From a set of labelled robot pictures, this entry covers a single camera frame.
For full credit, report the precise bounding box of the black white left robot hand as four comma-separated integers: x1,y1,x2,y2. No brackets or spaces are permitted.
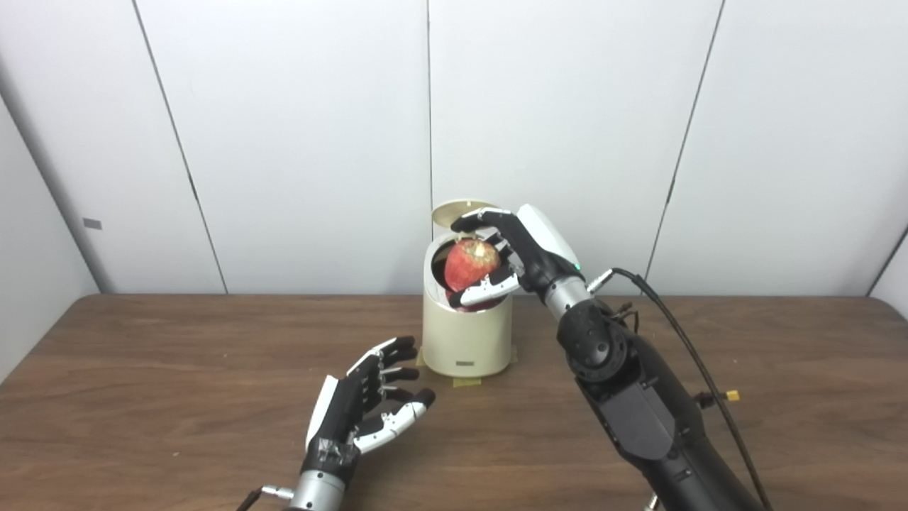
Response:
300,336,436,487

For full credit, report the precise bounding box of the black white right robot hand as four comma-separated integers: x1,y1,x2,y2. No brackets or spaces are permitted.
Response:
448,204,589,313

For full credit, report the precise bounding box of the red apple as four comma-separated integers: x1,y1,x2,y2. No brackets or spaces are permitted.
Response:
444,238,504,313

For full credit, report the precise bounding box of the cream-colored round bin lid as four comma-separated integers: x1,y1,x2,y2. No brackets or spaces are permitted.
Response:
431,199,501,231

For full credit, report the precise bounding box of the cream-colored bin body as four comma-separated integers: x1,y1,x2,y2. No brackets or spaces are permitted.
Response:
422,233,514,378

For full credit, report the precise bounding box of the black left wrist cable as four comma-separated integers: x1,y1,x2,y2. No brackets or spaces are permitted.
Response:
236,485,295,511

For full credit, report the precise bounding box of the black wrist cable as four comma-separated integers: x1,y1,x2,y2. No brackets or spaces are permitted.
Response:
587,267,774,511
236,485,295,511

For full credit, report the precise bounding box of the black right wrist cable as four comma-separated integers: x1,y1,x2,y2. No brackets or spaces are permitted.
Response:
587,267,774,511

